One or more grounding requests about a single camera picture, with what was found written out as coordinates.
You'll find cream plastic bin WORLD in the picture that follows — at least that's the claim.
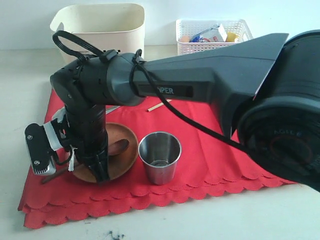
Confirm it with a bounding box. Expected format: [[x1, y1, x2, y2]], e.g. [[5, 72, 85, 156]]
[[49, 3, 145, 54]]

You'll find silver table knife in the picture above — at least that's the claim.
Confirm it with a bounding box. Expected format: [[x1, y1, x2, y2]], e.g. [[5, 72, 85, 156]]
[[105, 106, 120, 115]]

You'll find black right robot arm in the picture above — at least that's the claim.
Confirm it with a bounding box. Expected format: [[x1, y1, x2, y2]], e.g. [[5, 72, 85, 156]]
[[50, 30, 320, 191]]

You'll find white perforated plastic basket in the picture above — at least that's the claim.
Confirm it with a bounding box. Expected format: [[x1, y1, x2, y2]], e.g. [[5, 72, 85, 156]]
[[176, 19, 253, 55]]

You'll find round wooden plate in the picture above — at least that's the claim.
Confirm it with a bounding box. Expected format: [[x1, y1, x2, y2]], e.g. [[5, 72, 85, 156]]
[[72, 122, 140, 183]]

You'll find wooden chopstick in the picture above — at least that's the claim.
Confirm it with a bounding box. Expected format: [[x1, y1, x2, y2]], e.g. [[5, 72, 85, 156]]
[[146, 102, 164, 112]]

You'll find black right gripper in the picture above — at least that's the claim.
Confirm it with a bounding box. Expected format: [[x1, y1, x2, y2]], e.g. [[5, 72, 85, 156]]
[[64, 104, 110, 183]]

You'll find brown egg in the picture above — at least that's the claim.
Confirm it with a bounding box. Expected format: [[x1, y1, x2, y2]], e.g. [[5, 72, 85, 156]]
[[179, 35, 190, 43]]

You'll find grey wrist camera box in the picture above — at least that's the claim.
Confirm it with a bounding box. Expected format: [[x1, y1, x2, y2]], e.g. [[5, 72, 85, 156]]
[[24, 119, 63, 176]]

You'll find blue white milk carton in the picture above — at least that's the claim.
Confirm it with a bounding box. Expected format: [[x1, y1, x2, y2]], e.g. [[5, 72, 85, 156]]
[[190, 23, 227, 43]]

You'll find red scalloped tablecloth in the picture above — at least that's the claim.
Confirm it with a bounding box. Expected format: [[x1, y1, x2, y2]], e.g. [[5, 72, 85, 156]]
[[18, 97, 287, 229]]

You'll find yellow lemon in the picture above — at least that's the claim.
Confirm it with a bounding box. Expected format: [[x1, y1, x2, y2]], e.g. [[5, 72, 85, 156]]
[[225, 32, 239, 43]]

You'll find stainless steel cup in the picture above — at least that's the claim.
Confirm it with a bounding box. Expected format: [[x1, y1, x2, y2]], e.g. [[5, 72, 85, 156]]
[[138, 131, 182, 186]]

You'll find dark wooden spoon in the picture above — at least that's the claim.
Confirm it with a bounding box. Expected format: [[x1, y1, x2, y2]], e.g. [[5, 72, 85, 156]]
[[41, 138, 129, 184]]

